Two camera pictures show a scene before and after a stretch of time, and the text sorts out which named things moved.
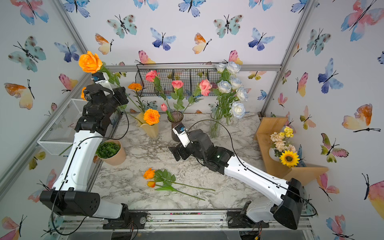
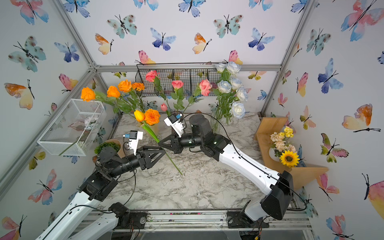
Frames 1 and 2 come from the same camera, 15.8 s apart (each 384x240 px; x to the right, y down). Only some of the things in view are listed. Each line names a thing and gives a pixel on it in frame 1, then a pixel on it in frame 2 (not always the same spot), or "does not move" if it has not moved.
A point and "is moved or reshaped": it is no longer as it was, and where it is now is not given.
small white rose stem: x=233 y=68 does not move
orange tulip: x=153 y=184 to x=140 y=116
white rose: x=236 y=83 does not move
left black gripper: x=119 y=93 to x=143 y=160
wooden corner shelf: x=266 y=127 does not move
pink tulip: x=164 y=107 does not move
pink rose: x=205 y=85 does not move
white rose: x=237 y=109 does not move
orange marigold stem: x=151 y=117 does not move
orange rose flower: x=90 y=62 is moved or reshaped
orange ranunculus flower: x=163 y=176 to x=139 y=86
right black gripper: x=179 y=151 to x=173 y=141
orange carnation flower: x=137 y=87 does not move
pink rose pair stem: x=152 y=76 does not move
